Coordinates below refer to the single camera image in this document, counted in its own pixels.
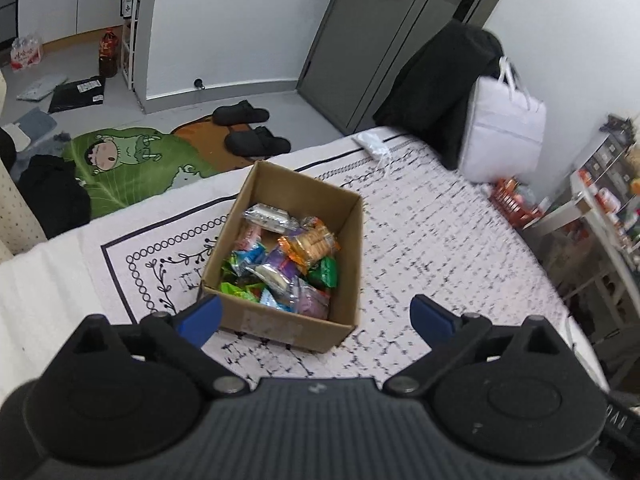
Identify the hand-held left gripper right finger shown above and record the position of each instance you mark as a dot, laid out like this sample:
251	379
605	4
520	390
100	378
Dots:
432	320

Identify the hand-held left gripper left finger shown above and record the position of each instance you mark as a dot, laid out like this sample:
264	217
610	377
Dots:
202	317

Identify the large green snack packet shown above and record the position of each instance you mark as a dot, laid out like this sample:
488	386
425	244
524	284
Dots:
237	291

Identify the green yellow striped packet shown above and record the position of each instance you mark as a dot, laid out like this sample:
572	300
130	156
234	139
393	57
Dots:
230	266

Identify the blue snack packet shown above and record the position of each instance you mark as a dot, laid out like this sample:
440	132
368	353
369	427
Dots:
274	302

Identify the teal candy packet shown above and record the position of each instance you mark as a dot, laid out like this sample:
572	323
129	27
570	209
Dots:
250	256

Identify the brown cardboard box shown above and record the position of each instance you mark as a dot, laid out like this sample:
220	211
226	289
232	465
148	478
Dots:
280	327

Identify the red snack packet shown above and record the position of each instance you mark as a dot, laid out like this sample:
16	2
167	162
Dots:
249	235

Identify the purple snack packet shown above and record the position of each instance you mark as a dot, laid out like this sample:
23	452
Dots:
280	260

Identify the pink snack packet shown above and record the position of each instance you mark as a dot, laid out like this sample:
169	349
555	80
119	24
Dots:
310	302

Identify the small green snack packet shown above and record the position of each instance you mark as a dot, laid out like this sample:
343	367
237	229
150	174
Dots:
324	272

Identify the white packet black label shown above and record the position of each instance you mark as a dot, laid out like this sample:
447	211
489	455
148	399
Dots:
267	216

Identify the orange biscuit packet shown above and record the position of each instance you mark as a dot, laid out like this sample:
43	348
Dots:
312	242

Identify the white black printed bedspread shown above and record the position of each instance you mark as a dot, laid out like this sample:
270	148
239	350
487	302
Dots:
425	240

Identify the red plastic basket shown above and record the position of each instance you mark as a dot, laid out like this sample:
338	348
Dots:
515	205

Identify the green cartoon floor mat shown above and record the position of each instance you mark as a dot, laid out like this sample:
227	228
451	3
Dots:
130	170

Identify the white face mask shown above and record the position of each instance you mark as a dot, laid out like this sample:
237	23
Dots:
372	142

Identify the black cloth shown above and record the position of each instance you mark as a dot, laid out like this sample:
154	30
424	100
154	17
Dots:
55	195

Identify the white desk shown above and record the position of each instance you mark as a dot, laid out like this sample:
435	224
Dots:
595	216

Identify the grey tote bag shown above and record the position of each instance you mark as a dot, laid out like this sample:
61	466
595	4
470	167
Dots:
505	130

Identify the cream dotted cloth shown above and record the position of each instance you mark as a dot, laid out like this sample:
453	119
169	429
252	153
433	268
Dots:
20	210

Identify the black jacket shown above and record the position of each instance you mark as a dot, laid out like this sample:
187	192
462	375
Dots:
435	90

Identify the grey drawer organizer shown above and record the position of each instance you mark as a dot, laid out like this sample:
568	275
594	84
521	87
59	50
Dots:
607	155

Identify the blue grey cloth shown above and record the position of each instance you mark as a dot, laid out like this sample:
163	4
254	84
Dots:
35	127

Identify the black flat bag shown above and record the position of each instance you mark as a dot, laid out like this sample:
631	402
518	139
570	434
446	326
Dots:
77	94

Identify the white narrow rack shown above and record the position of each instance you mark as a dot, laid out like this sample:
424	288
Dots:
131	60

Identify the grey door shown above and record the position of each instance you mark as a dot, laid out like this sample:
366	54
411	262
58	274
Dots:
360	60

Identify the red labelled bottle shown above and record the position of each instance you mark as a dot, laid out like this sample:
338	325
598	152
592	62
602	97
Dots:
108	57

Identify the light grey flat sheet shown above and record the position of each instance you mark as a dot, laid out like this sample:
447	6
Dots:
42	87

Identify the shrink wrapped water bottles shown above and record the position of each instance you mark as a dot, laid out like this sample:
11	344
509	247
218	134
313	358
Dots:
27	54

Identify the white kitchen cabinet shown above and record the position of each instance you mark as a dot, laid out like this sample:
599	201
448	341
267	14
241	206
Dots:
50	0

